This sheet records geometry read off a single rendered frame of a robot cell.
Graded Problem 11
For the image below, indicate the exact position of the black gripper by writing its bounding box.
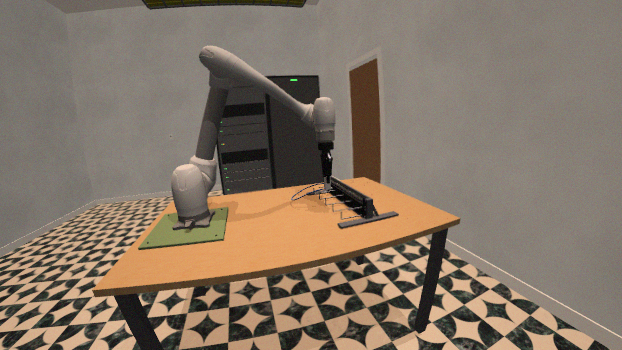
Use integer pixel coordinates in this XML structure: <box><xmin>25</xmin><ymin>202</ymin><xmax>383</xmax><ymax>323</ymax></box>
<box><xmin>318</xmin><ymin>142</ymin><xmax>334</xmax><ymax>190</ymax></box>

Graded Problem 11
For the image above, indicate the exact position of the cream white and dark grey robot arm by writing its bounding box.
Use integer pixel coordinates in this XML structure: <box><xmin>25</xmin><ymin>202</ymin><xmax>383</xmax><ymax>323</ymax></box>
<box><xmin>171</xmin><ymin>46</ymin><xmax>335</xmax><ymax>231</ymax></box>

